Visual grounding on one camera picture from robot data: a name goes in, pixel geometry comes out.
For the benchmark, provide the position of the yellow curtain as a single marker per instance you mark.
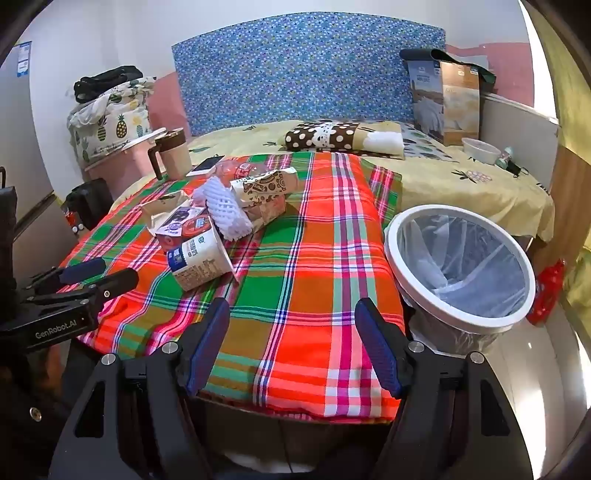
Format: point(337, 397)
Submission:
point(554, 69)

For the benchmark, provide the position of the red plastic bag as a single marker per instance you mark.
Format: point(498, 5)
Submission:
point(547, 290)

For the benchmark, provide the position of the grey refrigerator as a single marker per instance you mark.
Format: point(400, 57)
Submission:
point(32, 138)

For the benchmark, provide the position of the brown patterned paper cup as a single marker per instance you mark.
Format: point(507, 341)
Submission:
point(263, 187)

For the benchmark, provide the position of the wooden panel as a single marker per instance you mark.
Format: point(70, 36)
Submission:
point(568, 184)

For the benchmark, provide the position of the brown polka dot pillow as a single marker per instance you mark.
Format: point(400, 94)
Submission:
point(314, 136)

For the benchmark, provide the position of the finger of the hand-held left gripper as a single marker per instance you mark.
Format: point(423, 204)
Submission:
point(83, 269)
point(115, 281)

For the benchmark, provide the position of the quilt packaging box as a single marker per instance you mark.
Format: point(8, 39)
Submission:
point(457, 106)

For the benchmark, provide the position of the blue floral headboard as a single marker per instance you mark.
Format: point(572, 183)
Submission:
point(300, 69)

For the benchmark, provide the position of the red green plaid blanket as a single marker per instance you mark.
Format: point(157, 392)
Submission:
point(300, 300)

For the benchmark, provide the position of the translucent bin liner bag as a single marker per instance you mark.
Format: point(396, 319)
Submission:
point(461, 258)

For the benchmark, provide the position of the black face mask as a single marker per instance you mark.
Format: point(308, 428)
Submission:
point(516, 168)

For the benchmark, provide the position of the beige drink carton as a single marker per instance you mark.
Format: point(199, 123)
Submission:
point(161, 205)

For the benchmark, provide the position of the grey leaf print cloth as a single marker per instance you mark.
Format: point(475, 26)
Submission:
point(429, 143)

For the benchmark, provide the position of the white plastic bowl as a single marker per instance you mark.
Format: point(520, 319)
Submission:
point(480, 150)

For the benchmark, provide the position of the black backpack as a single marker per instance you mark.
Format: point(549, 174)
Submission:
point(90, 198)

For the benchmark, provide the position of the pineapple print fabric bundle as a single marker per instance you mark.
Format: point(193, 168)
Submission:
point(115, 124)

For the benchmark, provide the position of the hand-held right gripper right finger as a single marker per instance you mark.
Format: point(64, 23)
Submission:
point(376, 344)

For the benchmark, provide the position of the white rimmed trash bin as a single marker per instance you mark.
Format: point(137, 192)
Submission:
point(392, 249)

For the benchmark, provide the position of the small teal bottle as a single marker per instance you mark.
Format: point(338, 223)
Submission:
point(505, 157)

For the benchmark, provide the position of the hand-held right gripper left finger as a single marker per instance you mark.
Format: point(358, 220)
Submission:
point(207, 344)

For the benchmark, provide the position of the white smartphone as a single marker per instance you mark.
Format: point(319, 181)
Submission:
point(205, 166)

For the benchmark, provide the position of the clear plastic bottle red label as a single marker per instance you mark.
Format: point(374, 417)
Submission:
point(240, 170)

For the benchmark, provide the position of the yellow pineapple print bed sheet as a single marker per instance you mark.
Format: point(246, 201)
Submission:
point(461, 194)

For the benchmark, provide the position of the black bag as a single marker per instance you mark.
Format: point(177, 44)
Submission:
point(106, 81)

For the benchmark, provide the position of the pink storage box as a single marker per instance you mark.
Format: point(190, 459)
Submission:
point(124, 170)

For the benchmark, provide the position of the white paper cup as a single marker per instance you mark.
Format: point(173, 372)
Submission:
point(198, 258)

